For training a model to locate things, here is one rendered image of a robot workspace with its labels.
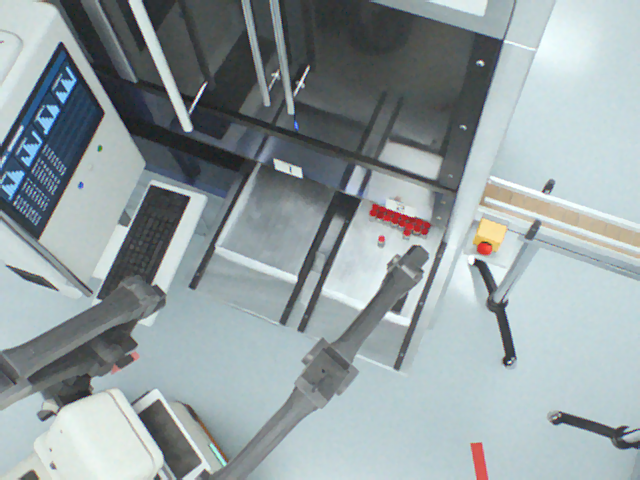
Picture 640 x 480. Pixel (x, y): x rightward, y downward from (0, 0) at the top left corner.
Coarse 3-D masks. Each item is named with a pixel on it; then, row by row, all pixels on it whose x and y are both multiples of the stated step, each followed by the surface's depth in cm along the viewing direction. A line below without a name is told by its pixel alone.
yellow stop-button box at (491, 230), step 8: (488, 216) 194; (496, 216) 194; (480, 224) 193; (488, 224) 193; (496, 224) 193; (504, 224) 193; (480, 232) 192; (488, 232) 192; (496, 232) 192; (504, 232) 192; (480, 240) 194; (488, 240) 192; (496, 240) 191; (496, 248) 194
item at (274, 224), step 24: (264, 168) 220; (264, 192) 217; (288, 192) 216; (312, 192) 216; (336, 192) 214; (240, 216) 214; (264, 216) 214; (288, 216) 213; (312, 216) 213; (240, 240) 211; (264, 240) 211; (288, 240) 210; (312, 240) 206; (264, 264) 205; (288, 264) 207
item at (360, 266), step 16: (368, 208) 213; (352, 224) 210; (368, 224) 211; (352, 240) 209; (368, 240) 209; (400, 240) 208; (416, 240) 208; (432, 240) 208; (336, 256) 204; (352, 256) 207; (368, 256) 207; (384, 256) 207; (432, 256) 206; (336, 272) 206; (352, 272) 206; (368, 272) 205; (384, 272) 205; (336, 288) 204; (352, 288) 204; (368, 288) 203; (416, 288) 203; (416, 304) 199
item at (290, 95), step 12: (276, 0) 128; (276, 12) 130; (276, 24) 134; (276, 36) 137; (288, 60) 145; (288, 72) 148; (288, 84) 151; (300, 84) 161; (288, 96) 155; (288, 108) 160
